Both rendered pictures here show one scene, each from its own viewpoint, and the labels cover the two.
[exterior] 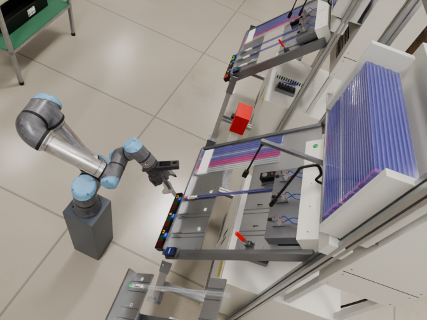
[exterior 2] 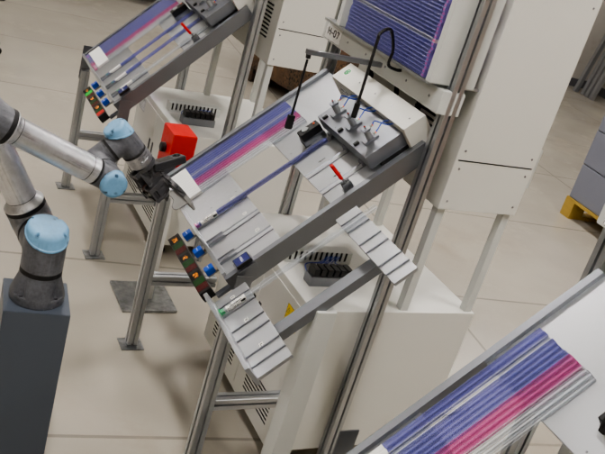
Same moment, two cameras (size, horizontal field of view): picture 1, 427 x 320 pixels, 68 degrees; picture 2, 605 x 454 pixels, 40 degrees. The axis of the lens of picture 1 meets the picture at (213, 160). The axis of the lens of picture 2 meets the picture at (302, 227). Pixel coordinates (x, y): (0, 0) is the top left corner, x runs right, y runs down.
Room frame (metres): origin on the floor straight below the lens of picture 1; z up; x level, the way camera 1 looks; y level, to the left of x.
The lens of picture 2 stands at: (-1.42, 0.96, 1.83)
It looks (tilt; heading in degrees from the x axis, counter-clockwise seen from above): 22 degrees down; 331
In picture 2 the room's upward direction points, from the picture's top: 17 degrees clockwise
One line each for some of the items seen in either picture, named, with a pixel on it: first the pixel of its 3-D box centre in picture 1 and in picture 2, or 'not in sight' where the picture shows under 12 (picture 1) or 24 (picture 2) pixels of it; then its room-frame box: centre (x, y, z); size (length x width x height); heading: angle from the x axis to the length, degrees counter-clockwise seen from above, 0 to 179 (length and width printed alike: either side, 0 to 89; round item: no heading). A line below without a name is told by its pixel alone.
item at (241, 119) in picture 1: (229, 146); (161, 217); (1.61, -0.07, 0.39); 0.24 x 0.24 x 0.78; 2
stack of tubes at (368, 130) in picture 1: (363, 141); (410, 12); (0.84, -0.44, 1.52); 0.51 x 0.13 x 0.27; 2
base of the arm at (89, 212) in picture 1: (86, 202); (39, 281); (0.69, 0.55, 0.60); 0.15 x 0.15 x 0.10
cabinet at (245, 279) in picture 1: (268, 258); (326, 331); (0.91, -0.56, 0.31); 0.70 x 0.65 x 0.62; 2
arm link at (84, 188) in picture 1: (84, 189); (44, 243); (0.70, 0.55, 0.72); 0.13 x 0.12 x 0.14; 7
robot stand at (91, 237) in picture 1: (91, 226); (22, 375); (0.69, 0.55, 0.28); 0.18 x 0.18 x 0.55; 85
